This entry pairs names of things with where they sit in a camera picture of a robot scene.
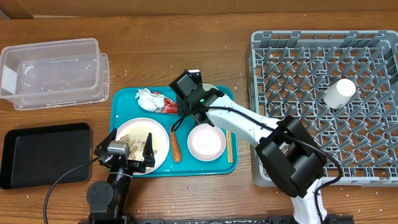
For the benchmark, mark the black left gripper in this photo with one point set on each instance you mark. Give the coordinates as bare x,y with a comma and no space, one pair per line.
147,158

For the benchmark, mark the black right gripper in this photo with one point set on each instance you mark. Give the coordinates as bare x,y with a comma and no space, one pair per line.
186,102

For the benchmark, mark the white bowl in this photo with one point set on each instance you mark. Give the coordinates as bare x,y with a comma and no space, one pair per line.
208,87

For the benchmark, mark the red snack wrapper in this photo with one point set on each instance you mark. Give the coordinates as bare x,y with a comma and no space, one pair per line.
169,106

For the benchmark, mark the white tissue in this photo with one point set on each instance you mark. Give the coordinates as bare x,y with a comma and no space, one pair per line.
150,101

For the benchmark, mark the pink bowl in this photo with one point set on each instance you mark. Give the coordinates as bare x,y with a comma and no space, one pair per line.
206,143

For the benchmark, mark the white cup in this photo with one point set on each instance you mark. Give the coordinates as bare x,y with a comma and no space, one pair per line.
339,94

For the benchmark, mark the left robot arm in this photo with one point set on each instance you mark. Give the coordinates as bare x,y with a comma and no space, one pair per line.
107,199

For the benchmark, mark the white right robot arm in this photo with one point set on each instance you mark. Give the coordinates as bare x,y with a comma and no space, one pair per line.
290,156

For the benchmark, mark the pink plate with food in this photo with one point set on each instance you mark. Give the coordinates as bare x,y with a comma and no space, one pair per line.
135,133

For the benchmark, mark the teal plastic tray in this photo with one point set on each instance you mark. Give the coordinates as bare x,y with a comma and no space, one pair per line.
125,108

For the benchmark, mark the orange carrot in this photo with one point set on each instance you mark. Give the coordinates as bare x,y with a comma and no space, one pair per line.
176,153

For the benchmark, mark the black tray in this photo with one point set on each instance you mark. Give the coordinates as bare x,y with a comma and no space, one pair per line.
39,156

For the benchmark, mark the grey dish rack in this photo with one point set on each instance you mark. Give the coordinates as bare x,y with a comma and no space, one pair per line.
288,73

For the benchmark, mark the clear plastic bin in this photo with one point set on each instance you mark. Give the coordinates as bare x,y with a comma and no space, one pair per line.
54,74

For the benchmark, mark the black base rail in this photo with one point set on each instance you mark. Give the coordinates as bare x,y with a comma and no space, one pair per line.
278,219

